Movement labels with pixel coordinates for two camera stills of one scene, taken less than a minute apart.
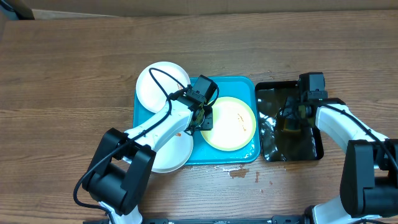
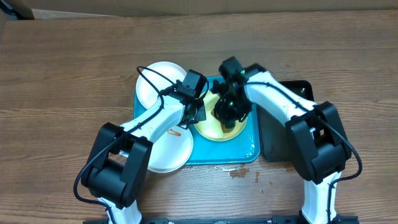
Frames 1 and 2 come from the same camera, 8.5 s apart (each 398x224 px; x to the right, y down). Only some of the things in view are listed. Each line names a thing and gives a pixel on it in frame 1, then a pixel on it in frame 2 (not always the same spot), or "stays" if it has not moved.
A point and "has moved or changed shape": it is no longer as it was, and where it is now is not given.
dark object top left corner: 22,10 stays
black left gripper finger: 208,123 → 201,112
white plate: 149,91 stays
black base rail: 222,219 stays
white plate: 175,157 stays
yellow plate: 234,124 has moved or changed shape
